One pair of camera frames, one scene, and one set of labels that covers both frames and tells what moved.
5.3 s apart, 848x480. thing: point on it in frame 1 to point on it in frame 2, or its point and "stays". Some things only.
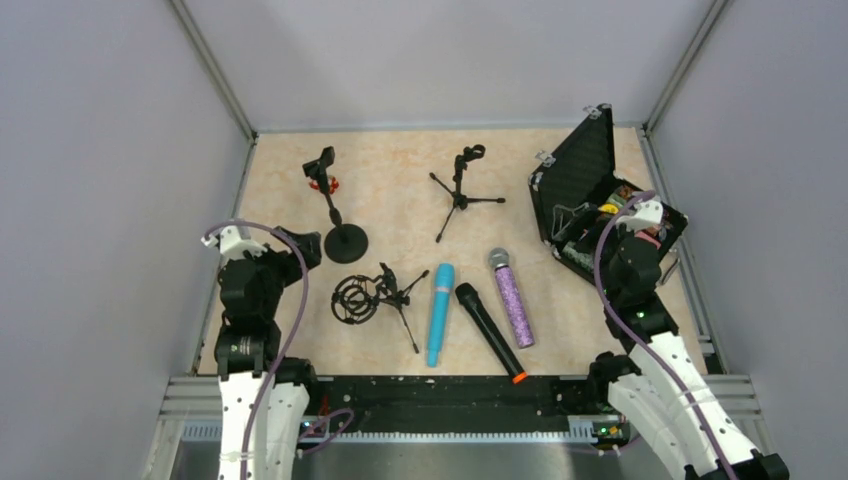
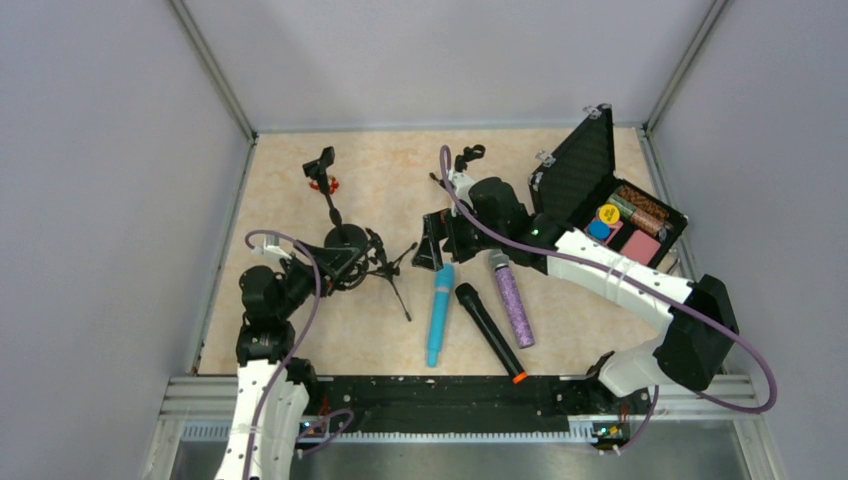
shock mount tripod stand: (355, 298) to (375, 262)
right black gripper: (622, 245) to (444, 234)
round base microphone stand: (343, 243) stays
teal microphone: (444, 278) stays
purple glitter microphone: (513, 299) stays
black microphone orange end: (472, 299) stays
